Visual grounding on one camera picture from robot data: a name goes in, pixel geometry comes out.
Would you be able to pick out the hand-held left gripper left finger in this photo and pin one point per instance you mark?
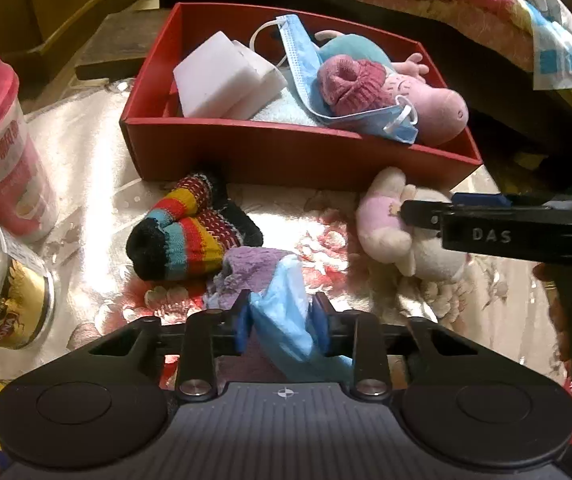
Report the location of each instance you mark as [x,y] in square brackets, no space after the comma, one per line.
[242,325]

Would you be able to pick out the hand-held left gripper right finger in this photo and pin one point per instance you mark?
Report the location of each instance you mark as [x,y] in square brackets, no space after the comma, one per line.
[321,325]

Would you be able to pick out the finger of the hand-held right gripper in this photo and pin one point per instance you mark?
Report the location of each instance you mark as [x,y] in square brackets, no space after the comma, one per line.
[480,200]
[423,215]

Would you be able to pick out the blue face mask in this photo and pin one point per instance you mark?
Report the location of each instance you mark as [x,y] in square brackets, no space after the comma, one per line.
[286,310]
[298,60]

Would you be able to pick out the cream plush bear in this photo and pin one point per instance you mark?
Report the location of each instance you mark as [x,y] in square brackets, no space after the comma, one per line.
[385,240]

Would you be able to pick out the pink pig plush toy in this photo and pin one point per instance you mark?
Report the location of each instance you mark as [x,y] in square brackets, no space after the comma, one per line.
[435,110]

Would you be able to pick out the pink knitted hat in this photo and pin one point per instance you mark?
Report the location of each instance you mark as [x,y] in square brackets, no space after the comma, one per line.
[350,85]

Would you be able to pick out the red cardboard box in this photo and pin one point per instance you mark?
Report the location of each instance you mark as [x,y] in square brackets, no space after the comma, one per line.
[266,155]

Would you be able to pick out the white sponge block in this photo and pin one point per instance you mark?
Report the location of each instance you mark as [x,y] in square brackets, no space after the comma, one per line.
[271,82]
[216,77]

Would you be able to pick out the person's right hand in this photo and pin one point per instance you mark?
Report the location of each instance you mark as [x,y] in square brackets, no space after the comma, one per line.
[558,310]

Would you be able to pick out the purple fuzzy cloth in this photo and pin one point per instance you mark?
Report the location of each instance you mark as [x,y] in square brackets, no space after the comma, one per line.
[246,267]

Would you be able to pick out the striped colourful knitted sock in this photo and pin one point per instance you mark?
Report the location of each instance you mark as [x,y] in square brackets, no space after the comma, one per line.
[191,240]
[181,200]

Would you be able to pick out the white blue patterned sheet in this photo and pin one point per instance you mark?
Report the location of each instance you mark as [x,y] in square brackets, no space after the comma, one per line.
[560,60]

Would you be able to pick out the shiny floral tablecloth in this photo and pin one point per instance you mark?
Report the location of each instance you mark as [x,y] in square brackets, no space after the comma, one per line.
[91,185]

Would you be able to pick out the gold label tin can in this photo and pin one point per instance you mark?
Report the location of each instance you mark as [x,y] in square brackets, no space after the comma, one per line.
[11,300]

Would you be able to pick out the pink lidded drink cup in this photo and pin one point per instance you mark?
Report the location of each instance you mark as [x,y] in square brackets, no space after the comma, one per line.
[6,160]

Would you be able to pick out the dark wooden platform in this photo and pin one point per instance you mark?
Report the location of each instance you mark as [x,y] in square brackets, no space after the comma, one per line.
[116,45]

